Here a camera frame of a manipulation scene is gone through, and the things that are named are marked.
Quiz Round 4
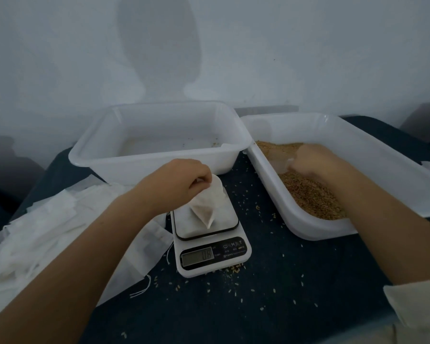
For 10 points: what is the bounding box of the clear plastic scoop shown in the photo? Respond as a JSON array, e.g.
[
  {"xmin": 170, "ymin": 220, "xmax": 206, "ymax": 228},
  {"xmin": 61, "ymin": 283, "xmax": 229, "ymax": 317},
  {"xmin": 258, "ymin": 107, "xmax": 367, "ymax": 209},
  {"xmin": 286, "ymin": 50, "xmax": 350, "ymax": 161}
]
[{"xmin": 268, "ymin": 150, "xmax": 296, "ymax": 178}]

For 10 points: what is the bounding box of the pile of white bags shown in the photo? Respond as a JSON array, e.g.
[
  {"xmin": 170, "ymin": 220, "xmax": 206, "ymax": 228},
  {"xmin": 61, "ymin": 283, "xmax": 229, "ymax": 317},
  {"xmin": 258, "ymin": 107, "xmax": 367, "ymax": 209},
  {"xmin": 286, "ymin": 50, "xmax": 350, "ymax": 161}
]
[{"xmin": 0, "ymin": 175, "xmax": 174, "ymax": 316}]

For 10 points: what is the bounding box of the person's right forearm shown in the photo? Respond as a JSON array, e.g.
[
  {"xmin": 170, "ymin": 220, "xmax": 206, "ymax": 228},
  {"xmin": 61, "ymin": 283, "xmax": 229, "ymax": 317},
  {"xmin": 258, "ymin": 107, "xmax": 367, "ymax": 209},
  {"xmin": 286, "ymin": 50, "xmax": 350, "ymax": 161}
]
[{"xmin": 328, "ymin": 163, "xmax": 430, "ymax": 287}]

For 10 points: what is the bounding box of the white mesh bag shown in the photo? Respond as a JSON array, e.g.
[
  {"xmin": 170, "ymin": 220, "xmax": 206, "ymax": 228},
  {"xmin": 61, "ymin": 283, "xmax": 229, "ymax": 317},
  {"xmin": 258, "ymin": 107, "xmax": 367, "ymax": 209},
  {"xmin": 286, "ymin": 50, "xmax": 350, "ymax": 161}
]
[{"xmin": 188, "ymin": 174, "xmax": 225, "ymax": 230}]

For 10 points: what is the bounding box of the person's left forearm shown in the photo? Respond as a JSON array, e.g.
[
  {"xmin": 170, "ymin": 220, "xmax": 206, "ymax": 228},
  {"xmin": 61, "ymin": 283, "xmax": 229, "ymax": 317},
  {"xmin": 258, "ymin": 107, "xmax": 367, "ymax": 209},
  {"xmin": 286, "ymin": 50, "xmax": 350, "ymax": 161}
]
[{"xmin": 0, "ymin": 195, "xmax": 164, "ymax": 344}]

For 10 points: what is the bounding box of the white plastic tub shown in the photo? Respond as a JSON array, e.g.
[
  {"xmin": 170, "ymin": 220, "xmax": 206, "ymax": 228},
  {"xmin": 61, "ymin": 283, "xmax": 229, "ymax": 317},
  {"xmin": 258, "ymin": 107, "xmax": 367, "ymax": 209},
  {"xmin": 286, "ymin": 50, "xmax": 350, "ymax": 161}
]
[{"xmin": 69, "ymin": 101, "xmax": 255, "ymax": 187}]

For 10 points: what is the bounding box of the person's left hand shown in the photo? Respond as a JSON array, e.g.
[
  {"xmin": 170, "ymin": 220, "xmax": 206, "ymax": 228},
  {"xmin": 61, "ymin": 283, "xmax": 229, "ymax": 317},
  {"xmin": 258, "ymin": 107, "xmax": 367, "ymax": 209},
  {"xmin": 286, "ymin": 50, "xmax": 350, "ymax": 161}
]
[{"xmin": 131, "ymin": 158, "xmax": 215, "ymax": 219}]

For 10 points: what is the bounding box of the white tray of grain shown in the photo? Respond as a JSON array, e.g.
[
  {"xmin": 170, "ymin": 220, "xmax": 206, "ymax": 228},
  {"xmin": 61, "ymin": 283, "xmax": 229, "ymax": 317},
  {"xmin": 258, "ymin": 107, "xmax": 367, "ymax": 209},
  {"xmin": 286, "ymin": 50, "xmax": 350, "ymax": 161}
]
[{"xmin": 240, "ymin": 112, "xmax": 430, "ymax": 241}]

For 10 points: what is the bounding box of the person's right hand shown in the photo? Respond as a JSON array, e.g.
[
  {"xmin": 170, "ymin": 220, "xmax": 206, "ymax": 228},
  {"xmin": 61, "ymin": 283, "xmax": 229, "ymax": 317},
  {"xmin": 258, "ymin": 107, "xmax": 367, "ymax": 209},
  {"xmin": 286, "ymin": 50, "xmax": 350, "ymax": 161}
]
[{"xmin": 285, "ymin": 144, "xmax": 346, "ymax": 186}]

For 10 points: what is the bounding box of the brown grain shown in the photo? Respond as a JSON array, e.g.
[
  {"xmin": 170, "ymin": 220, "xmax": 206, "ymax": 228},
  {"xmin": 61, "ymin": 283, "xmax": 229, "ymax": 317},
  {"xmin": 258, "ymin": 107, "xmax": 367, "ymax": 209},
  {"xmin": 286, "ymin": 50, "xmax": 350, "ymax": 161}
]
[{"xmin": 256, "ymin": 140, "xmax": 349, "ymax": 221}]

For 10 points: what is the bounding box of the white digital kitchen scale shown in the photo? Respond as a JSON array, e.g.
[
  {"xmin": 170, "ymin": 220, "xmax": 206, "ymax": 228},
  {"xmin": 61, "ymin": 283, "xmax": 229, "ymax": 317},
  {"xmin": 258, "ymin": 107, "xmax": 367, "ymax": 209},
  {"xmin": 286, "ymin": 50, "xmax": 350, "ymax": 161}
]
[{"xmin": 171, "ymin": 191, "xmax": 252, "ymax": 279}]

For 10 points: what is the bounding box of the white sleeve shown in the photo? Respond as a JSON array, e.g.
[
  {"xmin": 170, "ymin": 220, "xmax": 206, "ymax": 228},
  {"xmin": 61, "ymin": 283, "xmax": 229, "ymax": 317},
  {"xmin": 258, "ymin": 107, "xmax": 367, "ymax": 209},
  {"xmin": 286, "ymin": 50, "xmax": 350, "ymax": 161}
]
[{"xmin": 383, "ymin": 277, "xmax": 430, "ymax": 334}]

